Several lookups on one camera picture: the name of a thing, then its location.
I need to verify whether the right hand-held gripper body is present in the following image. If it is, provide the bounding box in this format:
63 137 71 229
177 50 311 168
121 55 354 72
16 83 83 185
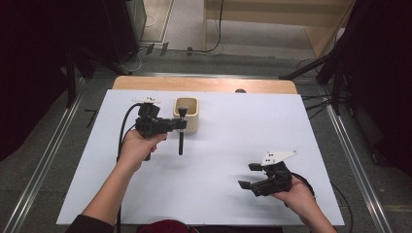
251 150 298 197

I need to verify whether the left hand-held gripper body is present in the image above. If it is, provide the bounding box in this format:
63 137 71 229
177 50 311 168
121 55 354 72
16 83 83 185
132 96 171 139

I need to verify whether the beige square cup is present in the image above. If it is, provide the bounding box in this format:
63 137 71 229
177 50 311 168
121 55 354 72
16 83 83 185
172 96 200 134

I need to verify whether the black makeup brush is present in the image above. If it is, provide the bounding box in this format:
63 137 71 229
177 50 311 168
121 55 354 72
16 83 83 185
177 105 189 156

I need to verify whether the person's left hand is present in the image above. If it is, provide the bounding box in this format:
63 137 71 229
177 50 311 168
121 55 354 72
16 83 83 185
118 129 168 172

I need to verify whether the person's right hand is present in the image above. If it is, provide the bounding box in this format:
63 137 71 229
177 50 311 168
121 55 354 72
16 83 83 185
271 177 320 217

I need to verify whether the white table sheet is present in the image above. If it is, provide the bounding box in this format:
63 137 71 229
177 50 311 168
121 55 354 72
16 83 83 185
56 89 345 226

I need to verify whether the wooden table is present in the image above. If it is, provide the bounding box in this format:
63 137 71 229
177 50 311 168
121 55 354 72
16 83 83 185
112 76 298 95

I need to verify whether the black tape mark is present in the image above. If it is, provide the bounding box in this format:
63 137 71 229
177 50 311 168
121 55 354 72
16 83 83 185
84 109 98 129

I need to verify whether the person's dark red clothing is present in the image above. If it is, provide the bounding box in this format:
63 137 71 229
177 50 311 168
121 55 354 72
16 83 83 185
135 218 199 233

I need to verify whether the black metal stand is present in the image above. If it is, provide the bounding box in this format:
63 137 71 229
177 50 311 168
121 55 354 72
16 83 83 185
64 45 131 110

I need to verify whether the black cabinet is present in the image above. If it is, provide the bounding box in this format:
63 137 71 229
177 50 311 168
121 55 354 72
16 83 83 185
103 0 148 64

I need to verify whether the black tripod stand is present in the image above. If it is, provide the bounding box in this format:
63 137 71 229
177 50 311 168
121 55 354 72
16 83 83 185
279 48 347 117

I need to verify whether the person's dark sleeve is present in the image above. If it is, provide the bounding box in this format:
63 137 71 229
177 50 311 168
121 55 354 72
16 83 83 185
64 214 117 233

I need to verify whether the dark curtain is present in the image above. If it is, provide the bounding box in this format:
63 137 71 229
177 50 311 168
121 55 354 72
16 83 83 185
336 0 412 178
0 0 110 162

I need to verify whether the light wooden shelf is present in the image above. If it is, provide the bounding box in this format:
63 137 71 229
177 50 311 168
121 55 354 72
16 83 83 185
203 0 358 60

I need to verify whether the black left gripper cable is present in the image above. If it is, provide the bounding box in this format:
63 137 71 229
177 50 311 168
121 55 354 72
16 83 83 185
116 102 144 233

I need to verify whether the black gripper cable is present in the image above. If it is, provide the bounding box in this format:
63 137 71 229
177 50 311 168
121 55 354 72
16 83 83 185
291 172 316 199
116 102 144 233

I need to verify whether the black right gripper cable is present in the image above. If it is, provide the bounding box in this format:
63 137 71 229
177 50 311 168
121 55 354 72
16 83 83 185
291 172 316 199

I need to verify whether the white floor cable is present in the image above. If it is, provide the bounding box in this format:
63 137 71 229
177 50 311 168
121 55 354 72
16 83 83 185
122 14 157 74

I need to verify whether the thin black cable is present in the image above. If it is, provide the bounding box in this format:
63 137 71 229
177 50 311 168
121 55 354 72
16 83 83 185
329 182 355 233

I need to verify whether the metal floor rail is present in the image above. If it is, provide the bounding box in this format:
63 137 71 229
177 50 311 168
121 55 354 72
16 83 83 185
319 86 394 233
2 77 86 233

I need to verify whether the bundle of black cables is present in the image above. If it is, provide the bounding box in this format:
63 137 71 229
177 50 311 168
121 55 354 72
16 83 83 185
300 92 334 119

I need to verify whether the black floor cable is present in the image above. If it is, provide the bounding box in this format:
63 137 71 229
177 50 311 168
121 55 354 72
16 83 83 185
168 0 225 54

